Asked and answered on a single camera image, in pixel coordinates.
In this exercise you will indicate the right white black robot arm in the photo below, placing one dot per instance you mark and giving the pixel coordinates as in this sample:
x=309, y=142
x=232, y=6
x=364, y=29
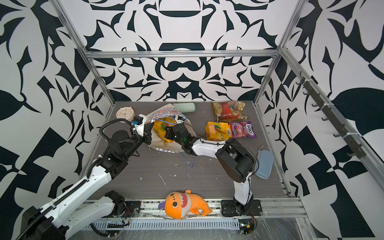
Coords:
x=238, y=162

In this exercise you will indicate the orange plush shark toy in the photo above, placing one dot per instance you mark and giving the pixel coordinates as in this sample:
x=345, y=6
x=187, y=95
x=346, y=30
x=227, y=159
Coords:
x=178, y=204

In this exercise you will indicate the yellow snack bag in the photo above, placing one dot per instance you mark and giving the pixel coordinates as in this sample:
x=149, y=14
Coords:
x=218, y=132
x=160, y=128

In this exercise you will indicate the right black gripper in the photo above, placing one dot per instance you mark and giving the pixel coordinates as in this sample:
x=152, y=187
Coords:
x=170, y=133

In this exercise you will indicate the purple pink candy bag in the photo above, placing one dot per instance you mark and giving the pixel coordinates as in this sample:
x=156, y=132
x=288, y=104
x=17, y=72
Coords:
x=242, y=130

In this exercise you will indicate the pink round alarm clock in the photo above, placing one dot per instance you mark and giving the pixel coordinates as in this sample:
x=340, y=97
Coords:
x=126, y=113

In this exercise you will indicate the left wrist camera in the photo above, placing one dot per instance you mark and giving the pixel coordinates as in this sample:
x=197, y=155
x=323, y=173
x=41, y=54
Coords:
x=138, y=124

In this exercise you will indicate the gold red fruit snack bag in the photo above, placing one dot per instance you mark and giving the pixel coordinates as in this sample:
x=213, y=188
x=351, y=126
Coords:
x=230, y=111

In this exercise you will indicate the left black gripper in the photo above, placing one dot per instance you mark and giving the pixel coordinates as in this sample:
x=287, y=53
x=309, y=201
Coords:
x=146, y=134

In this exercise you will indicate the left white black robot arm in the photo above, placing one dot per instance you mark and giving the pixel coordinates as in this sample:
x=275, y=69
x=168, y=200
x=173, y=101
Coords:
x=60, y=218

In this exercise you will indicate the black wall hook rack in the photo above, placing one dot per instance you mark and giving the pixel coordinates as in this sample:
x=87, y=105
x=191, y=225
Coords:
x=333, y=115

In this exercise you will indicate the blue checkered paper bag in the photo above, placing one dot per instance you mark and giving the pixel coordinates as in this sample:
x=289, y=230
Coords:
x=167, y=116

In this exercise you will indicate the mint green case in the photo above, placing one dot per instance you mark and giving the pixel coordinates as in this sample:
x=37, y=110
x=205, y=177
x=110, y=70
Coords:
x=185, y=107

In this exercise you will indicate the white perforated cable tray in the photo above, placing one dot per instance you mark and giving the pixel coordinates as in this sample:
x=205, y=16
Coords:
x=167, y=224

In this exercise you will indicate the light blue case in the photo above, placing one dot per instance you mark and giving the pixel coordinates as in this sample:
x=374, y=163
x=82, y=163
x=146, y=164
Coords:
x=265, y=164

